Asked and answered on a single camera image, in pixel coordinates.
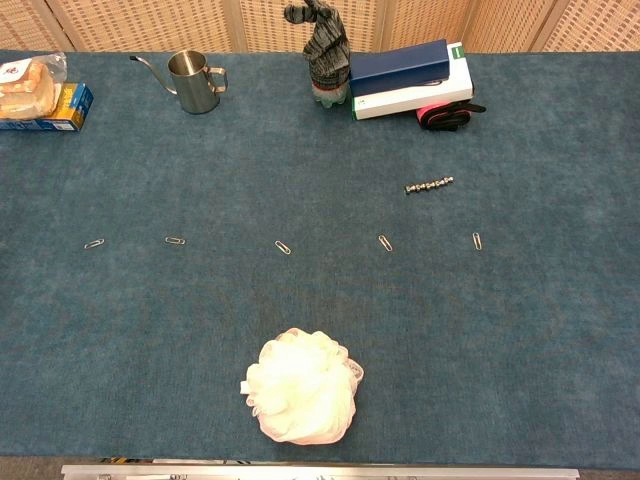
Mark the paperclip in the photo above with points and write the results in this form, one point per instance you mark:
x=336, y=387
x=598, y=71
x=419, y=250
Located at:
x=385, y=243
x=477, y=241
x=175, y=240
x=94, y=244
x=282, y=247

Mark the silver magnetic bead stick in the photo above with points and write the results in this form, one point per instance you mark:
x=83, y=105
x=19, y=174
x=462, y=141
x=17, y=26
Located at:
x=429, y=185

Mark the blue felt table cloth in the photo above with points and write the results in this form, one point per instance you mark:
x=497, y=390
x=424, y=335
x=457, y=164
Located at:
x=320, y=300

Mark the clear plastic bottle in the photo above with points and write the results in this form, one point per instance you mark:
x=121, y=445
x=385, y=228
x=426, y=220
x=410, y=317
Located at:
x=330, y=98

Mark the white mesh bath loofah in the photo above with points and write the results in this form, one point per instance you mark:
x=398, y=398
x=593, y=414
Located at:
x=300, y=390

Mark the white box with green label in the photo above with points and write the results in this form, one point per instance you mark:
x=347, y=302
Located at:
x=415, y=102

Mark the dark blue box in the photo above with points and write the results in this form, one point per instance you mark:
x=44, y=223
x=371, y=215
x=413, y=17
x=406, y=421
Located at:
x=400, y=70

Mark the grey striped knit sock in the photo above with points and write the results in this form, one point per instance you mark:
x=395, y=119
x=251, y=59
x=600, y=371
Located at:
x=327, y=50

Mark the steel gooseneck pouring kettle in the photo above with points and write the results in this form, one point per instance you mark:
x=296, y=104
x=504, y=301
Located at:
x=192, y=85

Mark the woven folding screen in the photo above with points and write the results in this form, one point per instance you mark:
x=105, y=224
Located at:
x=150, y=25

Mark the blue and yellow box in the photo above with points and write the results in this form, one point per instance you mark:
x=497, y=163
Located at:
x=75, y=107

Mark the bagged sliced bread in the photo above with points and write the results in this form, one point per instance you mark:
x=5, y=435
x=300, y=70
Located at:
x=25, y=92

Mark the aluminium profile rail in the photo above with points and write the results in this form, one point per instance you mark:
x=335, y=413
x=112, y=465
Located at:
x=320, y=472

